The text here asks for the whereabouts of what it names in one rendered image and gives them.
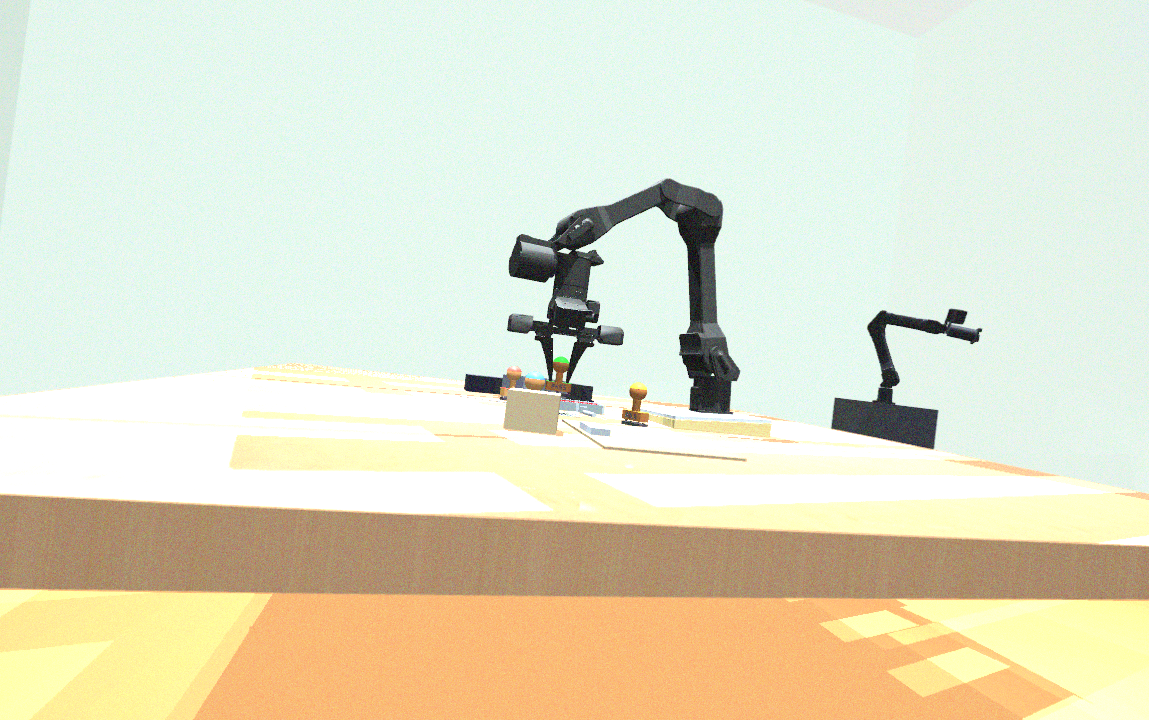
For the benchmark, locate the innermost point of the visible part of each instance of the rubber stamp with red knob handle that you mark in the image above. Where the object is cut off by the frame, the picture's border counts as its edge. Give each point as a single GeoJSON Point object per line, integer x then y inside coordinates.
{"type": "Point", "coordinates": [514, 374]}

